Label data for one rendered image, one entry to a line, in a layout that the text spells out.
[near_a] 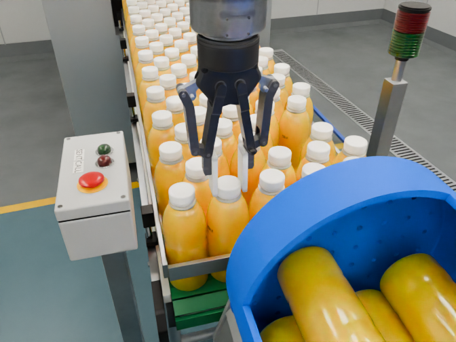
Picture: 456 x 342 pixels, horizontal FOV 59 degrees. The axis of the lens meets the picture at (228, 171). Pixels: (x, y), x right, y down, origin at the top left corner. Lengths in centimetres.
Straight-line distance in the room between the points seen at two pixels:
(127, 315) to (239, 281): 50
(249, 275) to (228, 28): 26
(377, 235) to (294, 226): 16
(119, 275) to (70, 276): 123
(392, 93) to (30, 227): 189
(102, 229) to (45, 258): 155
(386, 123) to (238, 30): 62
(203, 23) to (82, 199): 29
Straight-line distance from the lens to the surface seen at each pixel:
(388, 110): 100
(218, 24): 46
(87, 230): 62
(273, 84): 54
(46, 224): 234
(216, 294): 71
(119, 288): 83
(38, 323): 192
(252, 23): 47
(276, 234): 39
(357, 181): 40
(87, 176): 62
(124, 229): 62
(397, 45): 95
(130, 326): 93
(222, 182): 61
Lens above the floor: 146
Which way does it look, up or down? 35 degrees down
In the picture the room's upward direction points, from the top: straight up
